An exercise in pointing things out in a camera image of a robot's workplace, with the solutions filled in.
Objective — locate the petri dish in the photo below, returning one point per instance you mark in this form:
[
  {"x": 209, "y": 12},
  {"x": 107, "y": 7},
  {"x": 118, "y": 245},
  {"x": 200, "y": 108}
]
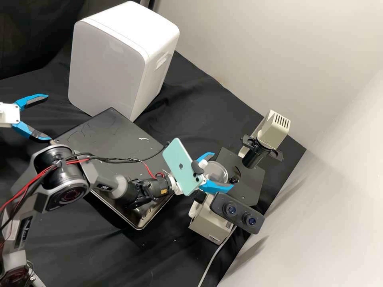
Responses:
[{"x": 217, "y": 171}]

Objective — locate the black tray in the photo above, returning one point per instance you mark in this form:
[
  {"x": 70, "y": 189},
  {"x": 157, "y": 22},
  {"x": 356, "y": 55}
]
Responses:
[{"x": 119, "y": 137}]

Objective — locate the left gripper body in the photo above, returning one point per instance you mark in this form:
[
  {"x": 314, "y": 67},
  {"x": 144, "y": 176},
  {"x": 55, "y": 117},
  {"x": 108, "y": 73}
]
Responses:
[{"x": 8, "y": 115}]

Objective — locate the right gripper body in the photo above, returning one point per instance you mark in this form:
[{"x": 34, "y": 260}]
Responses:
[{"x": 177, "y": 186}]

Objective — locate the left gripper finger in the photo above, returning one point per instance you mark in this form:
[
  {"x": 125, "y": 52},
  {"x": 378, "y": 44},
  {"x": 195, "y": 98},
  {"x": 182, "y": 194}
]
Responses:
[
  {"x": 28, "y": 131},
  {"x": 31, "y": 99}
]

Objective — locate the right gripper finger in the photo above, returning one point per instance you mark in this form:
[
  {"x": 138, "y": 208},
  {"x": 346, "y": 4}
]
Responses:
[
  {"x": 217, "y": 189},
  {"x": 207, "y": 155}
]

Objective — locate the cream microscope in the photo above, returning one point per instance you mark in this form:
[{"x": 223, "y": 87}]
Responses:
[{"x": 206, "y": 222}]

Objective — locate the right wrist camera phone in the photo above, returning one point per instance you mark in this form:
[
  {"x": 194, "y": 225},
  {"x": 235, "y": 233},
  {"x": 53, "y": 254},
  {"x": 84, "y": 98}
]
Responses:
[{"x": 179, "y": 164}]

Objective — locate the white box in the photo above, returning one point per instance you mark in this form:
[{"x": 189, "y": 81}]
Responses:
[{"x": 113, "y": 62}]

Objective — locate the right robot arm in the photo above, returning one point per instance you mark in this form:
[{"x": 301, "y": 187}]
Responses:
[{"x": 62, "y": 175}]

